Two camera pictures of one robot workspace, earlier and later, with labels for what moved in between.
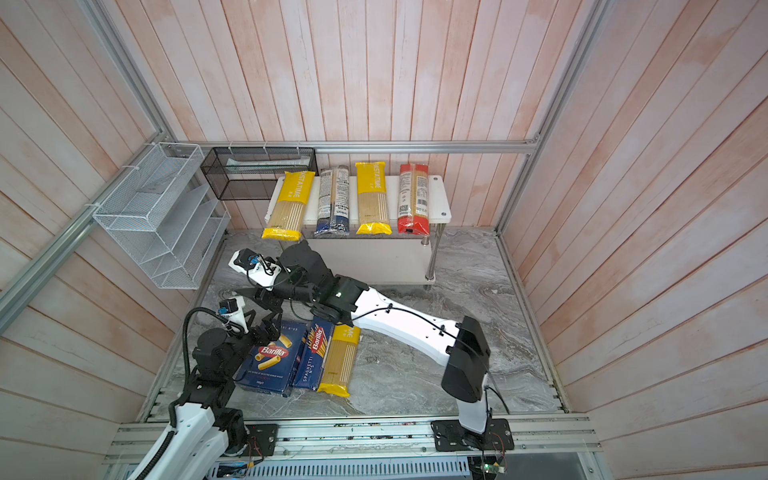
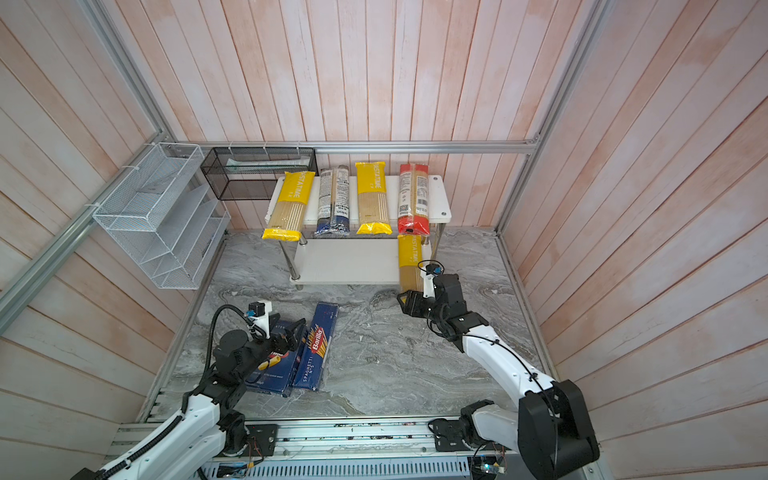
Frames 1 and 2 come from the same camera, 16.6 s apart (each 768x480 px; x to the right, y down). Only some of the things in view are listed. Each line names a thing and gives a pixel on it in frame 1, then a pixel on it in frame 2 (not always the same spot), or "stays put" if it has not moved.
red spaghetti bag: x=413 y=200 stays put
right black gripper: x=268 y=298 → x=415 y=299
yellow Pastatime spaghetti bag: x=288 y=217 stays put
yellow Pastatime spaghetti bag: x=372 y=198 stays put
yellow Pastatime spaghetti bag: x=340 y=359 → x=409 y=248
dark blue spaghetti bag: x=333 y=203 stays put
